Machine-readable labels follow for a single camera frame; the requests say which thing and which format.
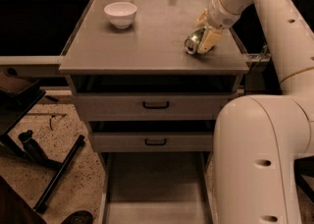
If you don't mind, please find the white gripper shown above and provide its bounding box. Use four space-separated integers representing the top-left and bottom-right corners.
193 0 242 54

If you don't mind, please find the green crushed soda can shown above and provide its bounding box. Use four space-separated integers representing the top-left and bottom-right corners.
184 28 205 55

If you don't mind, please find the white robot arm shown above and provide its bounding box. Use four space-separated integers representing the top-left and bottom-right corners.
196 0 314 224

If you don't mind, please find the grey drawer cabinet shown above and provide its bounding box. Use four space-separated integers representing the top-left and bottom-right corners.
58 0 250 224

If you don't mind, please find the top grey drawer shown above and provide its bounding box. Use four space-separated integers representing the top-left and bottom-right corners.
72 75 237 121

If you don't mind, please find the middle grey drawer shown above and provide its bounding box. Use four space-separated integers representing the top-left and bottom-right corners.
89 120 215 152

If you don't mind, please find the bottom grey open drawer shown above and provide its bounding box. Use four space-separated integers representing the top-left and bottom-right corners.
99 152 214 224

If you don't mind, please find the white ceramic bowl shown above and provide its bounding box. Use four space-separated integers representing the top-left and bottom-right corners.
104 2 137 28

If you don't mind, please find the dark brown box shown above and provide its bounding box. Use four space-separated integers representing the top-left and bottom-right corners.
0 71 40 106

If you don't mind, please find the black metal stand base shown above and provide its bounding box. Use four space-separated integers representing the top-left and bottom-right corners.
0 89 85 213

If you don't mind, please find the black round foot pedal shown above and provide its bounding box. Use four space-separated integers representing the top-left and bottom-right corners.
61 210 93 224

